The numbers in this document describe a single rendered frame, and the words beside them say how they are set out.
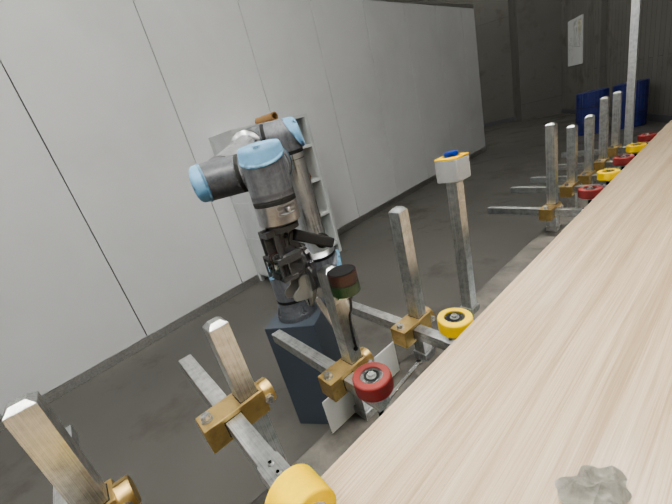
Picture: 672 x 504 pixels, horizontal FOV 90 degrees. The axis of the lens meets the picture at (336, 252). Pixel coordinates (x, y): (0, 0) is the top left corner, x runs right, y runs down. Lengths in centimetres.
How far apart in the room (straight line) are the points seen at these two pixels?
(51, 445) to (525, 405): 68
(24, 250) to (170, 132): 141
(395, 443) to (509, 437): 17
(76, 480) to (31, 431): 10
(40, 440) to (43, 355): 277
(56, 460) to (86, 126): 287
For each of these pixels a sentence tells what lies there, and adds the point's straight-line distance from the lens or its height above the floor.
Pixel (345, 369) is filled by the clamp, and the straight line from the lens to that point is 81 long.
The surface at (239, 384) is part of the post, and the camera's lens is 66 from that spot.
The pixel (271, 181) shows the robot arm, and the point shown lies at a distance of 67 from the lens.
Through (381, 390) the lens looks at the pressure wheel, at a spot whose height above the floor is 90.
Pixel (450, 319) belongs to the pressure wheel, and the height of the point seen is 90.
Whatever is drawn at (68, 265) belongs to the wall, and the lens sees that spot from 325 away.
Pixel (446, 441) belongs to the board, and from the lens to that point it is 62.
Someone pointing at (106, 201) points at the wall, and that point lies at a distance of 326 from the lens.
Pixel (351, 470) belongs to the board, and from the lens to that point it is 61.
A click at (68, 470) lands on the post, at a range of 64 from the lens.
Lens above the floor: 138
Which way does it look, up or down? 20 degrees down
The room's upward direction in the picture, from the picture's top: 15 degrees counter-clockwise
